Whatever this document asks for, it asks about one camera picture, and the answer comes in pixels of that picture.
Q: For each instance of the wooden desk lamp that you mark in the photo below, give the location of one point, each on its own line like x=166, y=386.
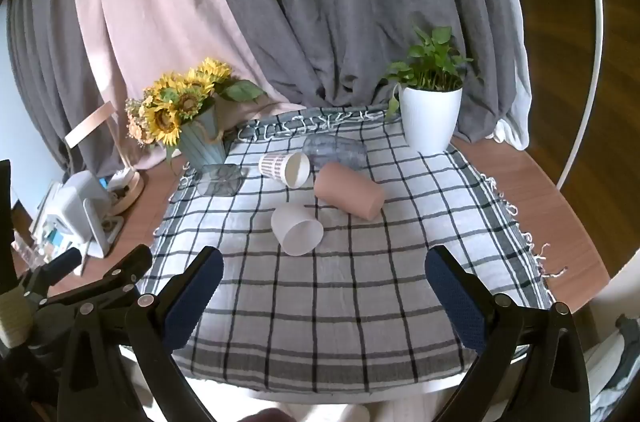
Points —
x=127, y=192

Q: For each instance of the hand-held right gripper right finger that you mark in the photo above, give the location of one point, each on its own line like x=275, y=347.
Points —
x=456, y=297

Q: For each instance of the white hoop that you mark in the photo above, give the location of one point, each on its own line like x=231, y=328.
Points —
x=598, y=2

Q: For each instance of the green potted plant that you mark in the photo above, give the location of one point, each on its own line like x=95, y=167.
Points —
x=430, y=62

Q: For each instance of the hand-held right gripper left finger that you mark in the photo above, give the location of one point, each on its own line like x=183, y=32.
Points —
x=192, y=297

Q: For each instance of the white chair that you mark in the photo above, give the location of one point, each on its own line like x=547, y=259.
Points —
x=617, y=292

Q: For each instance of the white cloth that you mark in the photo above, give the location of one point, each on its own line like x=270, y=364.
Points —
x=512, y=127

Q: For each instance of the white desktop device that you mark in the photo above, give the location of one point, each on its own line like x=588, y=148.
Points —
x=82, y=209

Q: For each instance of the clear square glass container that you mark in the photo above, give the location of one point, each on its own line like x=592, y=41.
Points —
x=220, y=182

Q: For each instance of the sunflower bouquet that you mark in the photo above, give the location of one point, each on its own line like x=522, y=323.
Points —
x=172, y=102

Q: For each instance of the teal ribbed vase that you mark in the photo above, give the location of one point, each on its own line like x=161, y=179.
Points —
x=202, y=142

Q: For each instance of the pink curtain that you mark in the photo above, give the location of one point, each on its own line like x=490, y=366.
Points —
x=150, y=2

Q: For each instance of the grey curtain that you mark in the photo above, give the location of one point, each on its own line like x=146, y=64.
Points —
x=350, y=2

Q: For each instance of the white plant pot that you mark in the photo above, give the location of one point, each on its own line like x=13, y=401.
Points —
x=430, y=117

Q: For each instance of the striped paper cup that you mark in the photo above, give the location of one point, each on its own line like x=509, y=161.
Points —
x=282, y=168

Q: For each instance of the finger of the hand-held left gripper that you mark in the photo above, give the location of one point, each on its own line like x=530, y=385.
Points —
x=126, y=268
x=65, y=260

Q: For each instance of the pink cup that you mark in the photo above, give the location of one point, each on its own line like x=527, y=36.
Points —
x=350, y=196

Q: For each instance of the checkered tablecloth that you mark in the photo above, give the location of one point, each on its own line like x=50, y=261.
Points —
x=350, y=302

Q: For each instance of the white cup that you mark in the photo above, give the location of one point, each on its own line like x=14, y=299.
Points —
x=296, y=229

